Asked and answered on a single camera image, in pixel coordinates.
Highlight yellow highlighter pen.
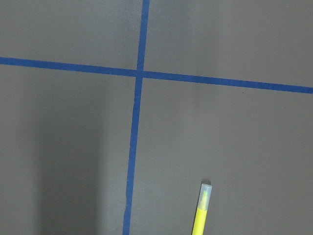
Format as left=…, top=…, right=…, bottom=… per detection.
left=192, top=184, right=212, bottom=235

